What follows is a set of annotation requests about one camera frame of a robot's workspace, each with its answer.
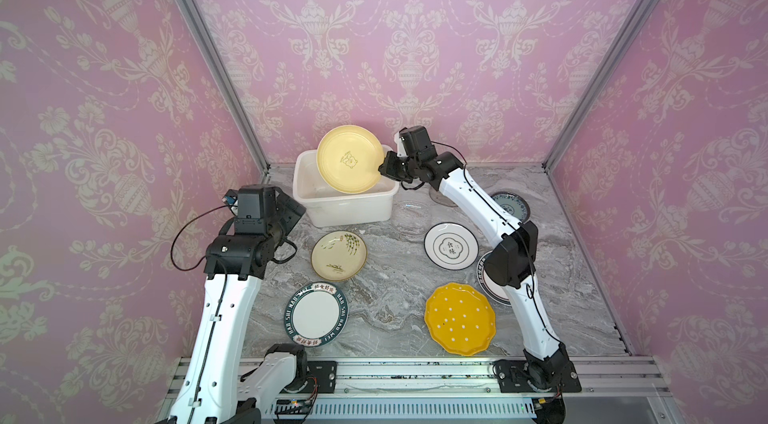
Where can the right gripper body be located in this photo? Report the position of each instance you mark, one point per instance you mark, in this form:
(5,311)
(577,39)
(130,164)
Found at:
(393,166)

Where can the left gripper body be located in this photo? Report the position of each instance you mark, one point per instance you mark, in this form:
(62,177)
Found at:
(287,216)

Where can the pale yellow bear plate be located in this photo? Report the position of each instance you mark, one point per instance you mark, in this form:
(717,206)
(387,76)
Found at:
(348,158)

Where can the green rimmed white plate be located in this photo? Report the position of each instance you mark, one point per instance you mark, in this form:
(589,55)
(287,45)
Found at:
(316,314)

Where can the yellow polka dot plate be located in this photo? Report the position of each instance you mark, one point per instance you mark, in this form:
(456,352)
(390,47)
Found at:
(460,319)

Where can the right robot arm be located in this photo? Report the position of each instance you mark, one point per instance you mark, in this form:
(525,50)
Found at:
(511,263)

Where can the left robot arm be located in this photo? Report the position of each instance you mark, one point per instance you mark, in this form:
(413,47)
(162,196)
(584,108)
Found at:
(235,266)

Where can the white plastic bin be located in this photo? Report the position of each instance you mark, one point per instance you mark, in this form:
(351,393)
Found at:
(326,207)

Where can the beige willow painted plate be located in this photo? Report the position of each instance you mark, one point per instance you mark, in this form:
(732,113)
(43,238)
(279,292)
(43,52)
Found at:
(339,256)

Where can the white plate black emblem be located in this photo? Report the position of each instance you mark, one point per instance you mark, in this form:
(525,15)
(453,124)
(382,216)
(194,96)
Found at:
(451,246)

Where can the small blue patterned dish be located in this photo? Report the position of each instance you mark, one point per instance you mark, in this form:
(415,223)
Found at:
(513,204)

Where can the white plate red green rim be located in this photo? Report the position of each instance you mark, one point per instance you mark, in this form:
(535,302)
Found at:
(494,292)

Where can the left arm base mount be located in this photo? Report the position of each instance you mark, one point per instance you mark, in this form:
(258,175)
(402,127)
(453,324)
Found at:
(315,376)

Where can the aluminium front rail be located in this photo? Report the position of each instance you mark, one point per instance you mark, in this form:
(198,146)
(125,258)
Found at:
(463,389)

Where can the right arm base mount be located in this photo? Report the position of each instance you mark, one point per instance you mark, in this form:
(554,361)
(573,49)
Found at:
(520,376)

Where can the left corner aluminium post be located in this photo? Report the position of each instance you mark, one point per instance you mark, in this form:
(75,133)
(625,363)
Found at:
(194,18)

